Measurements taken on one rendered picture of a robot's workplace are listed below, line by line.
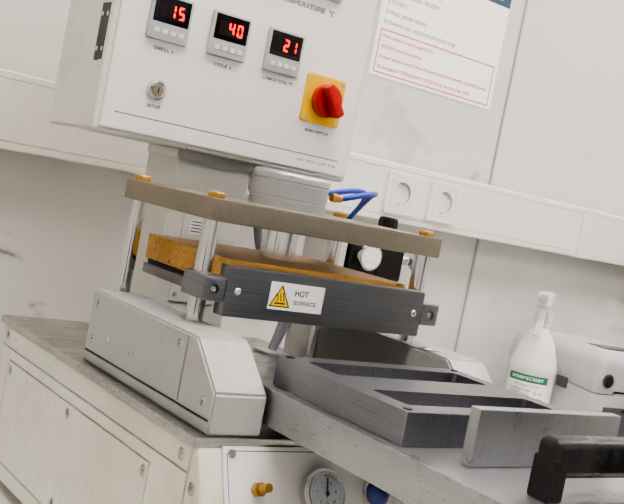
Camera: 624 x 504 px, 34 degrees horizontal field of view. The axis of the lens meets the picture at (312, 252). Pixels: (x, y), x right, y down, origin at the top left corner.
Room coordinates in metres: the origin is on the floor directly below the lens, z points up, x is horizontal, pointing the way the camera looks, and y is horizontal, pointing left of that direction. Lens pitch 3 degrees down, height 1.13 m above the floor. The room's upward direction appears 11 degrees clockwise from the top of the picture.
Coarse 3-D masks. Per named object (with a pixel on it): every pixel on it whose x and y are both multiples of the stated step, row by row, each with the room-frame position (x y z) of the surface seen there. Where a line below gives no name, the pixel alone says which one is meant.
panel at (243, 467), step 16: (224, 448) 0.78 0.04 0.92; (240, 448) 0.78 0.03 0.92; (256, 448) 0.79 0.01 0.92; (272, 448) 0.80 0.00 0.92; (288, 448) 0.81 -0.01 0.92; (304, 448) 0.82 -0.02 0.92; (224, 464) 0.77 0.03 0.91; (240, 464) 0.78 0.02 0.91; (256, 464) 0.79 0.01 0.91; (272, 464) 0.80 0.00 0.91; (288, 464) 0.81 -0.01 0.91; (304, 464) 0.82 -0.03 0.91; (320, 464) 0.83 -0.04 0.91; (224, 480) 0.77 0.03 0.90; (240, 480) 0.77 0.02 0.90; (256, 480) 0.78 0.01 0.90; (272, 480) 0.79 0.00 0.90; (288, 480) 0.80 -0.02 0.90; (352, 480) 0.84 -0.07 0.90; (224, 496) 0.76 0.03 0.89; (240, 496) 0.77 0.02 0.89; (256, 496) 0.78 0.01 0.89; (272, 496) 0.79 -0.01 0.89; (288, 496) 0.80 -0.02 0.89; (352, 496) 0.83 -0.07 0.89
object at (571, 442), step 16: (544, 448) 0.62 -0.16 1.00; (560, 448) 0.61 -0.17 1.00; (576, 448) 0.62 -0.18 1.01; (592, 448) 0.63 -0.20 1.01; (608, 448) 0.64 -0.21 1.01; (544, 464) 0.62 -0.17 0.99; (560, 464) 0.61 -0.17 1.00; (576, 464) 0.62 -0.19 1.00; (592, 464) 0.63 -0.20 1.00; (608, 464) 0.64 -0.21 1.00; (544, 480) 0.62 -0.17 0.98; (560, 480) 0.62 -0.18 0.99; (544, 496) 0.62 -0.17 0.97; (560, 496) 0.62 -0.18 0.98
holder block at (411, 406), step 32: (288, 384) 0.80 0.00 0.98; (320, 384) 0.77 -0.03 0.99; (352, 384) 0.75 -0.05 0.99; (384, 384) 0.78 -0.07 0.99; (416, 384) 0.81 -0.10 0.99; (448, 384) 0.84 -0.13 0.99; (480, 384) 0.89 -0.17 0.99; (352, 416) 0.73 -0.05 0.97; (384, 416) 0.71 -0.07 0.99; (416, 416) 0.69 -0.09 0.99; (448, 416) 0.71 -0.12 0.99
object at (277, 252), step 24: (168, 240) 1.00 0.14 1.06; (192, 240) 1.04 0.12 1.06; (264, 240) 1.01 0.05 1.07; (288, 240) 1.01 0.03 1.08; (144, 264) 1.03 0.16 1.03; (168, 264) 0.99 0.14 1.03; (192, 264) 0.95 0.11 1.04; (216, 264) 0.92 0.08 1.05; (240, 264) 0.90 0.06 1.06; (264, 264) 0.92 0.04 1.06; (288, 264) 0.97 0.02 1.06; (312, 264) 1.04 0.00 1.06
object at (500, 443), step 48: (288, 432) 0.78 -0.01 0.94; (336, 432) 0.73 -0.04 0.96; (480, 432) 0.67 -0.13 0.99; (528, 432) 0.70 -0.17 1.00; (576, 432) 0.73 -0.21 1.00; (384, 480) 0.68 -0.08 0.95; (432, 480) 0.65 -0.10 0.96; (480, 480) 0.64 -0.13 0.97; (528, 480) 0.67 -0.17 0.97; (576, 480) 0.69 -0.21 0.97
